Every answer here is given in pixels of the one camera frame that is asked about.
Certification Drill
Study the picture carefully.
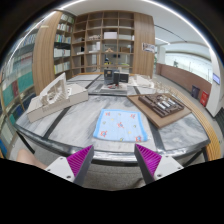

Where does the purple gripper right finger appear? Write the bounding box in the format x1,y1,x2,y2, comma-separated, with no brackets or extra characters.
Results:
134,144,183,184

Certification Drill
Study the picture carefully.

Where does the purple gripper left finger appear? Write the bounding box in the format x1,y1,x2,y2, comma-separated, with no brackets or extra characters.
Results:
46,145,94,186

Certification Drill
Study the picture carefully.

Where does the light blue patterned towel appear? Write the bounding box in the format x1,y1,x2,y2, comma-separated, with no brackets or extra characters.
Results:
93,109,148,142

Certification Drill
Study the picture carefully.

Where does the person's knee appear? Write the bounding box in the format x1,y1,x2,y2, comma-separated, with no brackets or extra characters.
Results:
16,149,47,169

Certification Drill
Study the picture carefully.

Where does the brown architectural model on board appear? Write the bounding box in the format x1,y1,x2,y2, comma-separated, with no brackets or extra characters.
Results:
128,93,191,128

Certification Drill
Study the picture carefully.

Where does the white architectural building model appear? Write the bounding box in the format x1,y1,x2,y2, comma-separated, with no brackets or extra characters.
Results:
27,73,88,122

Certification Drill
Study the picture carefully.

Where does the blue bin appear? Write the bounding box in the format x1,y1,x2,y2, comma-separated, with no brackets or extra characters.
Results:
191,85,200,99

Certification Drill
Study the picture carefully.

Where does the red bin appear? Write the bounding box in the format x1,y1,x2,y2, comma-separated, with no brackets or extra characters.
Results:
200,91,209,107

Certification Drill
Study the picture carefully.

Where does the small white model far right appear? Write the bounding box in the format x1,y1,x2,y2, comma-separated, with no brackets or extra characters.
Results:
128,74,154,88

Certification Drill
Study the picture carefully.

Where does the dark model with black boxes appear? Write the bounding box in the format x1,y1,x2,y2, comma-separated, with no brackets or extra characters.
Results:
100,69,129,93

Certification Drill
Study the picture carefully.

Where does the side bookshelf with books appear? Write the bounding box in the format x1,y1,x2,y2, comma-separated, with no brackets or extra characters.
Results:
0,34,36,158

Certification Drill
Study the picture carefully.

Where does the wooden bookshelf unit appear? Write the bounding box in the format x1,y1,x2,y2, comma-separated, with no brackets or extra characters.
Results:
32,10,155,93

